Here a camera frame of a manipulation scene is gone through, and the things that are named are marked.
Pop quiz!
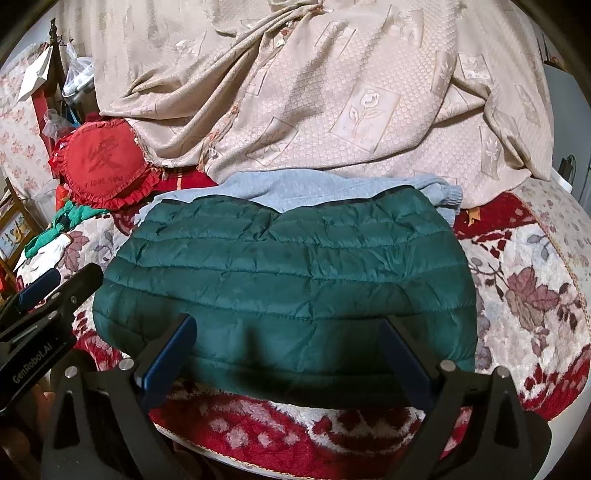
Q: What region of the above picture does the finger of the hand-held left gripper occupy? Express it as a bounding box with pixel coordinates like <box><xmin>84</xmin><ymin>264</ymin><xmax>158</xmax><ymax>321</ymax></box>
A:
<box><xmin>0</xmin><ymin>264</ymin><xmax>104</xmax><ymax>344</ymax></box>
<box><xmin>17</xmin><ymin>270</ymin><xmax>62</xmax><ymax>312</ymax></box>

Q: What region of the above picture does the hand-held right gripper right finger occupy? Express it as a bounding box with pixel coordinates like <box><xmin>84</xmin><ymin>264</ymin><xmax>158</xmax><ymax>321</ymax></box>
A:
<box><xmin>379</xmin><ymin>316</ymin><xmax>553</xmax><ymax>480</ymax></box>

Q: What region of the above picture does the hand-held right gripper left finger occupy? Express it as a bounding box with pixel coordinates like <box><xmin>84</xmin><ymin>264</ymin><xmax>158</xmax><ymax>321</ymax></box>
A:
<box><xmin>41</xmin><ymin>314</ymin><xmax>198</xmax><ymax>480</ymax></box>

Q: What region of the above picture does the green quilted puffer jacket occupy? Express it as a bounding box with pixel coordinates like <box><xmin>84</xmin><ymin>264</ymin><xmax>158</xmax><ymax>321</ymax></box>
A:
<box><xmin>92</xmin><ymin>184</ymin><xmax>479</xmax><ymax>409</ymax></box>

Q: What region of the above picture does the person's left hand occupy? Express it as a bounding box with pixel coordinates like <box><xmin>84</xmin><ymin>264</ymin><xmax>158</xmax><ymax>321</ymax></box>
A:
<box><xmin>0</xmin><ymin>376</ymin><xmax>55</xmax><ymax>462</ymax></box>

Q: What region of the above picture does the framed picture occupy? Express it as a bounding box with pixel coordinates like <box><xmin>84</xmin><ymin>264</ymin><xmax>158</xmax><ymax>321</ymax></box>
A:
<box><xmin>0</xmin><ymin>179</ymin><xmax>43</xmax><ymax>274</ymax></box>

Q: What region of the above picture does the green cloth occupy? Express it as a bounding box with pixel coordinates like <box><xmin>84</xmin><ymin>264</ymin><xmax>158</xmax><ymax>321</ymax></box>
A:
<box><xmin>25</xmin><ymin>200</ymin><xmax>112</xmax><ymax>257</ymax></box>

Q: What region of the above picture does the red ruffled heart pillow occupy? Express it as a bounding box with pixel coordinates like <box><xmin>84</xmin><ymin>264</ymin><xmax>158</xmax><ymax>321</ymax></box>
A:
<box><xmin>49</xmin><ymin>117</ymin><xmax>161</xmax><ymax>211</ymax></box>

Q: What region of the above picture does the red and white floral blanket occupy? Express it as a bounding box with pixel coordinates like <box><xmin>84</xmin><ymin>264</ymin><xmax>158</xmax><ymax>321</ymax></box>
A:
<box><xmin>18</xmin><ymin>178</ymin><xmax>591</xmax><ymax>480</ymax></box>

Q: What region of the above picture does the pink floral fabric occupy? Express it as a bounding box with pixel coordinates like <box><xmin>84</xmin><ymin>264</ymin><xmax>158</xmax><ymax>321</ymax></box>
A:
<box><xmin>0</xmin><ymin>69</ymin><xmax>52</xmax><ymax>204</ymax></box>

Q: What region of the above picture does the light blue sweater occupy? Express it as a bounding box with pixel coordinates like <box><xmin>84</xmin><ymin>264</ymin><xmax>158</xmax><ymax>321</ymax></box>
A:
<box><xmin>139</xmin><ymin>168</ymin><xmax>463</xmax><ymax>228</ymax></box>

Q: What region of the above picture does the clear plastic bag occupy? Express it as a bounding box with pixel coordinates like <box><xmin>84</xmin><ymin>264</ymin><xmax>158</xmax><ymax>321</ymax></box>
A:
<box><xmin>61</xmin><ymin>41</ymin><xmax>97</xmax><ymax>99</ymax></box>

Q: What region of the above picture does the beige embossed floral blanket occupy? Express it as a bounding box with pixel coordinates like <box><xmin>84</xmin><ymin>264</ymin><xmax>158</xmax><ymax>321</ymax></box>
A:
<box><xmin>92</xmin><ymin>0</ymin><xmax>556</xmax><ymax>209</ymax></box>

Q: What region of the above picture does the white cabinet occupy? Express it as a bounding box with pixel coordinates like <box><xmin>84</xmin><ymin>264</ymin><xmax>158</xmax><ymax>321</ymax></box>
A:
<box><xmin>542</xmin><ymin>62</ymin><xmax>591</xmax><ymax>197</ymax></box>

